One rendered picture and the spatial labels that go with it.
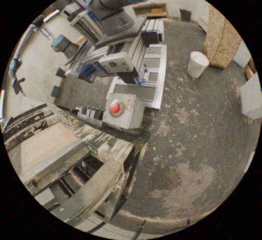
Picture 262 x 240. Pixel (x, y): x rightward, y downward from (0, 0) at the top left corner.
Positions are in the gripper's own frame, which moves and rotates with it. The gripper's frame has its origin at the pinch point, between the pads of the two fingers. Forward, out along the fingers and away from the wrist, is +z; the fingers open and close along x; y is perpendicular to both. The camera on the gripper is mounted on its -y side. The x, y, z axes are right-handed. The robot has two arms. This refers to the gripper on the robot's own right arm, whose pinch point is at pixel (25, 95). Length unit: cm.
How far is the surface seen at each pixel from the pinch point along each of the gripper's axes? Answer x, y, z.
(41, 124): 8.3, 6.5, 30.5
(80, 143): 61, -9, 40
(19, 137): 9.0, 33.5, 14.3
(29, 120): -34.0, 25.3, 21.6
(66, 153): 61, -1, 35
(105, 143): 73, -17, 43
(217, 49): 178, -159, 9
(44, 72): -488, -96, -50
